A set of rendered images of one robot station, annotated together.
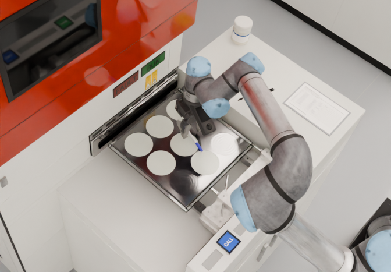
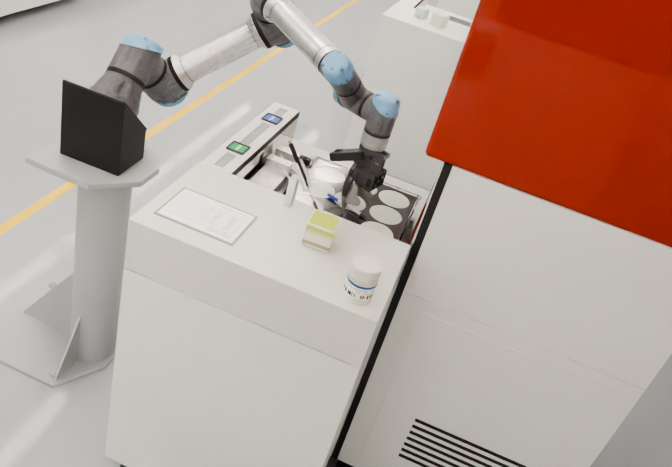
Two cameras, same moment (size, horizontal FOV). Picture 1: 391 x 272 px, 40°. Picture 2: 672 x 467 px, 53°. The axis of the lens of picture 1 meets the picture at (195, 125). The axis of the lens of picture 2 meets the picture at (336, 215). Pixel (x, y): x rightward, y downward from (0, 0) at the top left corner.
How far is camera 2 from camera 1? 2.78 m
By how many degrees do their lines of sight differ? 92
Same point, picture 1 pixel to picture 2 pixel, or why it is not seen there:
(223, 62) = not seen: hidden behind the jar
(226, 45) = not seen: hidden behind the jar
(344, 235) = (139, 171)
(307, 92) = (225, 231)
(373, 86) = not seen: outside the picture
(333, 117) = (180, 205)
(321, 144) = (194, 180)
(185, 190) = (325, 169)
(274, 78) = (278, 245)
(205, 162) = (319, 188)
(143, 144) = (389, 199)
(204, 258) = (287, 112)
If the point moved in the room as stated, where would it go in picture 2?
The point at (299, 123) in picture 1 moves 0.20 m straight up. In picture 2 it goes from (228, 198) to (241, 130)
